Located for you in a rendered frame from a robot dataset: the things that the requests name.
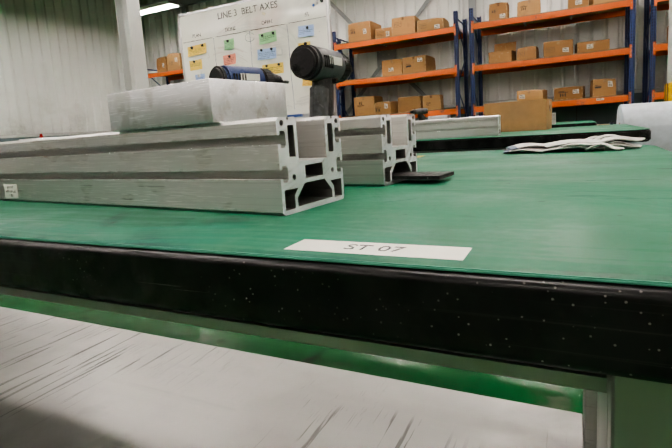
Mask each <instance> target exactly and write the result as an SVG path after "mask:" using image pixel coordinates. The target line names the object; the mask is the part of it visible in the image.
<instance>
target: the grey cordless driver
mask: <svg viewBox="0 0 672 448"><path fill-rule="evenodd" d="M350 63H351V62H350V61H349V58H348V57H346V55H345V54H342V53H339V52H337V51H334V50H330V49H326V48H322V47H318V46H314V45H300V46H298V47H296V48H295V49H294V50H293V52H292V54H291V57H290V68H291V71H292V72H293V74H294V75H295V76H296V77H298V78H300V79H303V80H308V81H312V86H311V87H310V98H309V117H320V116H334V84H337V83H340V82H344V80H346V79H347V77H348V76H349V75H350V74H351V73H352V72H353V69H352V66H351V64H350Z"/></svg>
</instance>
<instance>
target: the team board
mask: <svg viewBox="0 0 672 448"><path fill-rule="evenodd" d="M177 21H178V30H179V39H180V48H181V58H182V67H183V76H184V82H188V81H194V80H200V79H206V78H209V74H210V71H211V70H212V68H213V67H214V66H221V65H227V66H245V67H259V68H268V69H269V70H271V71H272V72H273V73H274V74H277V75H280V76H281V77H282V79H283V80H288V81H289V84H285V93H286V106H287V117H294V118H295V119H296V118H308V117H309V98H310V87H311V86H312V81H308V80H303V79H300V78H298V77H296V76H295V75H294V74H293V72H292V71H291V68H290V57H291V54H292V52H293V50H294V49H295V48H296V47H298V46H300V45H314V46H318V47H322V48H326V49H330V50H333V40H332V25H331V9H330V0H241V1H237V2H232V3H228V4H223V5H219V6H214V7H210V8H205V9H201V10H197V11H192V12H188V13H181V14H178V15H177Z"/></svg>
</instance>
